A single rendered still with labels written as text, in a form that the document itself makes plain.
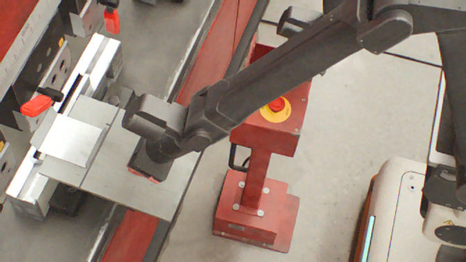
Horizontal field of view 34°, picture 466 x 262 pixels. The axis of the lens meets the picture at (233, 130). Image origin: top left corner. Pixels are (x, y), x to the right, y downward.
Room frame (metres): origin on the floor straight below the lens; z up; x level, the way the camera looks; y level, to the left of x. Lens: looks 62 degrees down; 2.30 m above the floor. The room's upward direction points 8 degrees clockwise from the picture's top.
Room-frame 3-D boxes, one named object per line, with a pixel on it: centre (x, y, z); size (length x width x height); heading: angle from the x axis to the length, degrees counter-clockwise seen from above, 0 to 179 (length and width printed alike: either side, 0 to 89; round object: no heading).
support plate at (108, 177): (0.60, 0.20, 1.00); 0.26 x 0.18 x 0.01; 77
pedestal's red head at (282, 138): (0.92, -0.08, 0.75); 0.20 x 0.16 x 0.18; 173
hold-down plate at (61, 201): (0.66, 0.28, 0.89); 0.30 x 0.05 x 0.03; 167
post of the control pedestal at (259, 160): (0.92, -0.08, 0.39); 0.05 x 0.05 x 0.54; 83
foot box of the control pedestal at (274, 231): (0.92, -0.11, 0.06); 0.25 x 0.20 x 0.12; 83
